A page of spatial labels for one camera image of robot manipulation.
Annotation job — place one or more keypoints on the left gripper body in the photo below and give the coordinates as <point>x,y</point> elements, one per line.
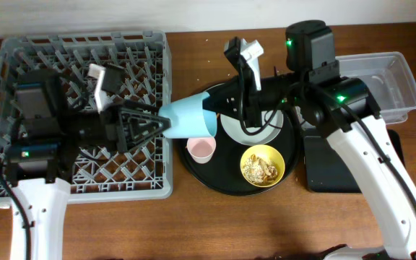
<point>110,126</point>

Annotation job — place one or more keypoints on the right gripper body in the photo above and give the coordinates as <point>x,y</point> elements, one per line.
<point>256,101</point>

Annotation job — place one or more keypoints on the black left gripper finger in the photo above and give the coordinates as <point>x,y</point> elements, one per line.
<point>134,132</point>
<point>139,106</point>

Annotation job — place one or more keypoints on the light blue plastic cup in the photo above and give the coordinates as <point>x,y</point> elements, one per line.
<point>188,119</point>

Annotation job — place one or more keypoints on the white round plate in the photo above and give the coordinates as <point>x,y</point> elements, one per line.
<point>233,129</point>

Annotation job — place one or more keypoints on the pink plastic cup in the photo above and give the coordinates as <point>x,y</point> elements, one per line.
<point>201,149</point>

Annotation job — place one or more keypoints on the yellow bowl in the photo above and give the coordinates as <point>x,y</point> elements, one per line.
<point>269,154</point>

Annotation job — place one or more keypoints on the food scraps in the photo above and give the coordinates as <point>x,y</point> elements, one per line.
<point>258,171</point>

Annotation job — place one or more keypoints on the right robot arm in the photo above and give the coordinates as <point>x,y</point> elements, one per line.
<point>342,110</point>

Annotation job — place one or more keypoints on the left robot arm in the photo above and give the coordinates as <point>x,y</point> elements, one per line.
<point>59,119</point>

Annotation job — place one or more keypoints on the grey plastic dishwasher rack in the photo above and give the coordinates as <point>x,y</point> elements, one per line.
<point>98,175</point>

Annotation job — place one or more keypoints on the round black tray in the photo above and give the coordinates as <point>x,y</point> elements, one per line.
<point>223,172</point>

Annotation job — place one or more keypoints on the black rectangular bin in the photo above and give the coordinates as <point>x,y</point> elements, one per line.
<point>325,170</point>

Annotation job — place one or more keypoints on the clear plastic bin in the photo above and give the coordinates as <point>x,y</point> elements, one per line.
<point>388,77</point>

